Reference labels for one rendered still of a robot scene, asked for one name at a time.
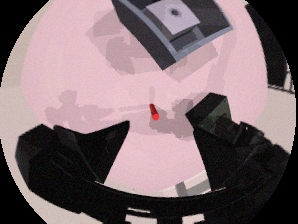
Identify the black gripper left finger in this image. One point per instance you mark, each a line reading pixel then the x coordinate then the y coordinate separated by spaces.
pixel 98 149

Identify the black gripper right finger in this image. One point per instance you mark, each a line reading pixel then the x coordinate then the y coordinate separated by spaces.
pixel 221 158

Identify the red peg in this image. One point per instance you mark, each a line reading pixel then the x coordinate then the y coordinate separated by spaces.
pixel 154 112

